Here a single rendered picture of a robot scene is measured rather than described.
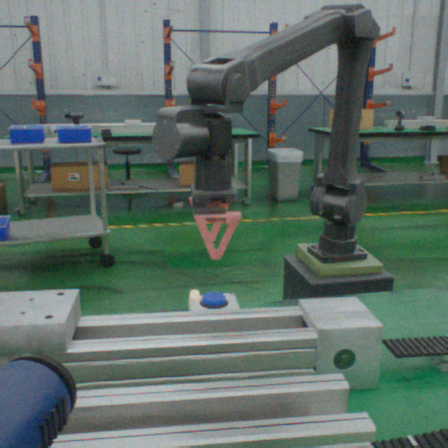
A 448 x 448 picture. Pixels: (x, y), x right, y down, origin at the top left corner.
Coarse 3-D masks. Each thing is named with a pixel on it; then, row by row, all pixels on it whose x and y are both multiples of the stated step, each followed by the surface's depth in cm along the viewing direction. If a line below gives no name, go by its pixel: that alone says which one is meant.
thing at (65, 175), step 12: (360, 120) 572; (372, 120) 577; (444, 156) 614; (60, 168) 508; (72, 168) 511; (84, 168) 514; (96, 168) 517; (180, 168) 537; (192, 168) 538; (444, 168) 616; (60, 180) 511; (72, 180) 514; (84, 180) 517; (96, 180) 520; (108, 180) 523; (180, 180) 540; (192, 180) 541; (0, 192) 519; (0, 204) 516
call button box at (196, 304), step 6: (228, 294) 87; (234, 294) 87; (192, 300) 84; (198, 300) 84; (228, 300) 84; (234, 300) 84; (192, 306) 82; (198, 306) 82; (204, 306) 81; (210, 306) 81; (216, 306) 81; (222, 306) 81; (228, 306) 82; (234, 306) 82
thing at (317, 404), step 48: (192, 384) 55; (240, 384) 55; (288, 384) 55; (336, 384) 55; (96, 432) 53; (144, 432) 48; (192, 432) 48; (240, 432) 48; (288, 432) 48; (336, 432) 48
